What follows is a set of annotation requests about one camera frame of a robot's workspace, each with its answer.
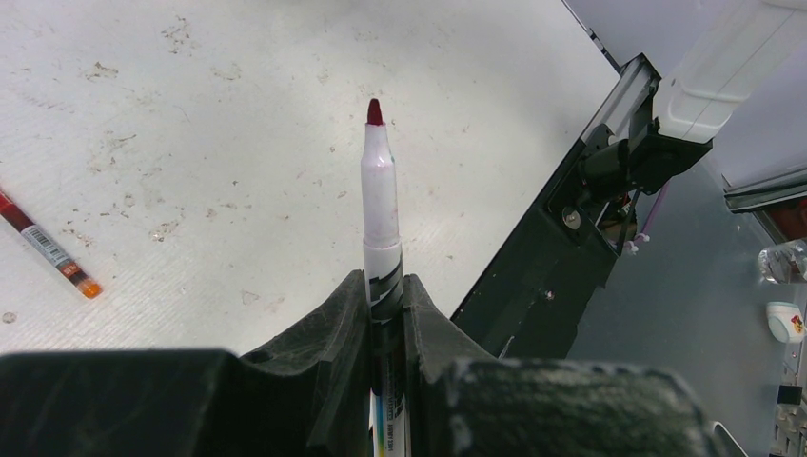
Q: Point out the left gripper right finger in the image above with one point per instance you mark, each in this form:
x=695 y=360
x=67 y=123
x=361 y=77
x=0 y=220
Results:
x=464 y=401

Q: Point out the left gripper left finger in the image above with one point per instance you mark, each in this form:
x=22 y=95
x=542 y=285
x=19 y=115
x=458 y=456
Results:
x=303 y=393

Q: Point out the red pen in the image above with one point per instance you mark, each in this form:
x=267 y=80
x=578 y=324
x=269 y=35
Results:
x=53 y=253

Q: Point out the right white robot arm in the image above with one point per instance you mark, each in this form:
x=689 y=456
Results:
x=685 y=68

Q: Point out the white ceramic cup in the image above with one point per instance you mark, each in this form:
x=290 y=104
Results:
x=785 y=322

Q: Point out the clear glass cup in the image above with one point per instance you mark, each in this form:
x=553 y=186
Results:
x=784 y=263

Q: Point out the aluminium frame rail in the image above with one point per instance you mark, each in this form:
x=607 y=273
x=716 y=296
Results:
x=638 y=82

